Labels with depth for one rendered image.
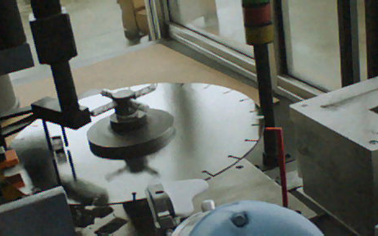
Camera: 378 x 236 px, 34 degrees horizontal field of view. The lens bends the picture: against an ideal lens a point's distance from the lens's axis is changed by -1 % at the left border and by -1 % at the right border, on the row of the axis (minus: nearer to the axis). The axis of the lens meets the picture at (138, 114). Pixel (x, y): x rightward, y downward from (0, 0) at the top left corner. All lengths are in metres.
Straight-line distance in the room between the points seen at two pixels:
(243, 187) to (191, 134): 0.12
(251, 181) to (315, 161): 0.12
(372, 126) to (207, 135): 0.23
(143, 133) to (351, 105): 0.32
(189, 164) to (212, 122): 0.10
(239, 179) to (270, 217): 0.53
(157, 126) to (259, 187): 0.16
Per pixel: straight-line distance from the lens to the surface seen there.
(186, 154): 0.70
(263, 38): 0.96
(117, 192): 0.65
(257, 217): 0.30
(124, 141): 0.73
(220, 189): 0.82
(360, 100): 0.92
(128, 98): 0.74
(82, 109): 0.70
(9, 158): 0.74
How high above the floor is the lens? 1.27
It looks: 23 degrees down
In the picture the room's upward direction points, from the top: 11 degrees counter-clockwise
